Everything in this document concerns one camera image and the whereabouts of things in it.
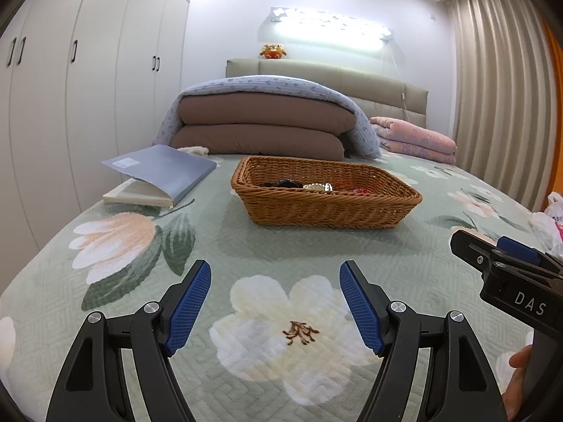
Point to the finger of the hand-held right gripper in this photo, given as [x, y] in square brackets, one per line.
[470, 250]
[519, 248]

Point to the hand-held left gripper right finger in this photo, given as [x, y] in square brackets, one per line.
[361, 307]

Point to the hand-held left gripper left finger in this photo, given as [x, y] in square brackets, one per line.
[189, 305]

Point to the brown wicker basket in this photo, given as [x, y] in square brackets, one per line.
[325, 209]

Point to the person's right hand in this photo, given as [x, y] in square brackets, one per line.
[519, 387]

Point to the white plastic bag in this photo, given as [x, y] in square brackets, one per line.
[550, 224]

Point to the green floral bedspread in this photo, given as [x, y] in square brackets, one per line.
[272, 250]

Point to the folded pink quilt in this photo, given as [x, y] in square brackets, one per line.
[418, 140]

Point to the blue cover book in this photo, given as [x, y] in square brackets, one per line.
[167, 167]

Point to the beige curtain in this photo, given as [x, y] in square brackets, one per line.
[497, 96]

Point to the white fluffy cloth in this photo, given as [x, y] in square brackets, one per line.
[193, 151]

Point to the folded brown quilt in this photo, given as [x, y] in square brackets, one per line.
[264, 127]

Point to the blue patterned blanket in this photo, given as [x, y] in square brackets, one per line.
[272, 85]

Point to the beige padded headboard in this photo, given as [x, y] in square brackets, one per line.
[308, 68]

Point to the white wardrobe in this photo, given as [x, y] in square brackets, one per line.
[88, 74]

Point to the orange plush toy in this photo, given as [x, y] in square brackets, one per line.
[272, 51]

